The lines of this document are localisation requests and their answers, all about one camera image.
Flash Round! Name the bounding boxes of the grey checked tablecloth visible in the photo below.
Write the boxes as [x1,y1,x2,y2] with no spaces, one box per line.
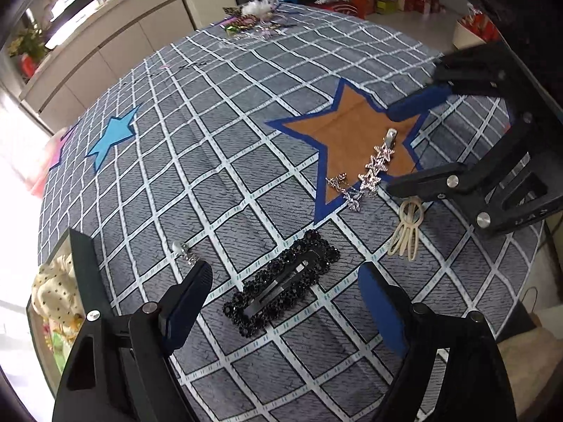
[37,2,546,422]

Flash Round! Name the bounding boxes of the pile of hair ties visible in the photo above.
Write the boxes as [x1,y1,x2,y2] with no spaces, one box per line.
[222,0,300,41]

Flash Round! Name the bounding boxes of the potted plant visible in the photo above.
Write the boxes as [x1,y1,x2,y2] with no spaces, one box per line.
[9,26,50,76]

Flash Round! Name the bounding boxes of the cream gift basket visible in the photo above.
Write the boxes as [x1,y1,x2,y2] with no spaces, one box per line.
[453,9,503,52]

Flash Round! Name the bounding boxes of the silver star hair clip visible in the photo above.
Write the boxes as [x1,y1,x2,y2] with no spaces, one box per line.
[326,128,400,212]

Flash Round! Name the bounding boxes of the small silver earring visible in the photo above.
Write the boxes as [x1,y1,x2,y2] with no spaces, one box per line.
[171,241,200,265]

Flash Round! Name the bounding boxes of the green bangle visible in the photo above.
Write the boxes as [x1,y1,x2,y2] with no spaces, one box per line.
[52,332,71,371]

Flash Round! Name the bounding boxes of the beige tassel hair clip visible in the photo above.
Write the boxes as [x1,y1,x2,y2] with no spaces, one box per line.
[386,198,426,261]

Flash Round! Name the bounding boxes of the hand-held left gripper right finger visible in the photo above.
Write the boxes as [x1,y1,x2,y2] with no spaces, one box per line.
[357,261,517,422]

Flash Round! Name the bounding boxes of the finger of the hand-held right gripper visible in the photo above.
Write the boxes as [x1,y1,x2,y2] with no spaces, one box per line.
[386,40,563,141]
[386,112,555,239]

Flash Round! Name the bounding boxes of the pink plastic basin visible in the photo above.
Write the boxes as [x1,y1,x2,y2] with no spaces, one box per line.
[26,141,60,198]

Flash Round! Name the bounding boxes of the black beaded hair clip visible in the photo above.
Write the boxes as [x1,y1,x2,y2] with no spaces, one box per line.
[222,229,340,339]

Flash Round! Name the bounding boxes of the cream counter cabinet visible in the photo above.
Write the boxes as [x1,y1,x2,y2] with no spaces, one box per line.
[18,0,196,117]

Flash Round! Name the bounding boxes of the brown paper star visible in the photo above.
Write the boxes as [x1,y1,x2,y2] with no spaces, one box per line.
[265,78,429,225]

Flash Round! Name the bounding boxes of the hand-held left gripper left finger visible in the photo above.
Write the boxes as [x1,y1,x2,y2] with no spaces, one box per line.
[52,258,215,422]

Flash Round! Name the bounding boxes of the small pink paper star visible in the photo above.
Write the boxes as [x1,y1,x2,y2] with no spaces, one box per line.
[48,124,77,171]

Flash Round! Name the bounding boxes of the cream dotted scrunchie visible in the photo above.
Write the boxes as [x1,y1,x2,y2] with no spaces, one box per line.
[32,255,85,324]

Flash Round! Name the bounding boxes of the blue paper star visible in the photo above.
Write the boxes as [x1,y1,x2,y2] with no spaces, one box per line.
[86,104,142,171]

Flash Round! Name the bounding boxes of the white fluffy scrunchie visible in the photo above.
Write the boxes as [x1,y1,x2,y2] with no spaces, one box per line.
[242,0,276,17]

